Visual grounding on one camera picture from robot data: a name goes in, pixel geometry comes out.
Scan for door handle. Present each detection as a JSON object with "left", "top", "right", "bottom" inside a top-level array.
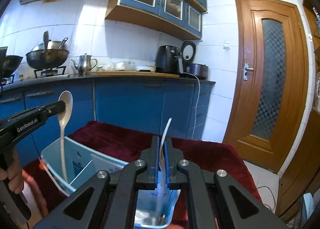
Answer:
[{"left": 242, "top": 63, "right": 254, "bottom": 81}]

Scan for white power cable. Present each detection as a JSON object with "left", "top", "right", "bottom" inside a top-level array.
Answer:
[{"left": 183, "top": 71, "right": 201, "bottom": 140}]

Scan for steel kettle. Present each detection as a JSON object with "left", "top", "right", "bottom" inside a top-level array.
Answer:
[{"left": 71, "top": 53, "right": 98, "bottom": 75}]

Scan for dark slow cooker pot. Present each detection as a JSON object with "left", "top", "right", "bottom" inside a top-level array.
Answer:
[{"left": 186, "top": 63, "right": 209, "bottom": 80}]

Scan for white spoon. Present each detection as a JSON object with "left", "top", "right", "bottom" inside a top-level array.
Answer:
[
  {"left": 57, "top": 91, "right": 73, "bottom": 181},
  {"left": 156, "top": 117, "right": 173, "bottom": 219}
]

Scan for light blue utensil holder box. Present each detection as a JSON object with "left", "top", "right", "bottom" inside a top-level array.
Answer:
[{"left": 41, "top": 137, "right": 180, "bottom": 228}]

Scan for gas stove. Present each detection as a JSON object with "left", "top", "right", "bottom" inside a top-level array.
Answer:
[{"left": 34, "top": 66, "right": 66, "bottom": 79}]

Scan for wooden door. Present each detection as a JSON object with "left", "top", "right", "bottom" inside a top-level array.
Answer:
[{"left": 223, "top": 0, "right": 309, "bottom": 172}]

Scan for left hand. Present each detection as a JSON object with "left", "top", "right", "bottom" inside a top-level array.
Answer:
[{"left": 0, "top": 148, "right": 24, "bottom": 194}]

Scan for large black wok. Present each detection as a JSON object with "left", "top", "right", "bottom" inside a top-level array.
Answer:
[{"left": 25, "top": 30, "right": 70, "bottom": 70}]

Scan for blue base cabinets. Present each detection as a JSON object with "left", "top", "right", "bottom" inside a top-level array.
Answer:
[{"left": 0, "top": 79, "right": 217, "bottom": 167}]

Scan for red floral blanket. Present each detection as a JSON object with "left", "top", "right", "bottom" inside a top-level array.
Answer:
[{"left": 23, "top": 121, "right": 261, "bottom": 219}]

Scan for black air fryer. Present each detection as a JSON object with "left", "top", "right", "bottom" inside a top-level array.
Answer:
[{"left": 155, "top": 45, "right": 180, "bottom": 74}]

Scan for small black wok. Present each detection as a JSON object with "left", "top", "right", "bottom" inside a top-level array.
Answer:
[{"left": 2, "top": 55, "right": 23, "bottom": 79}]

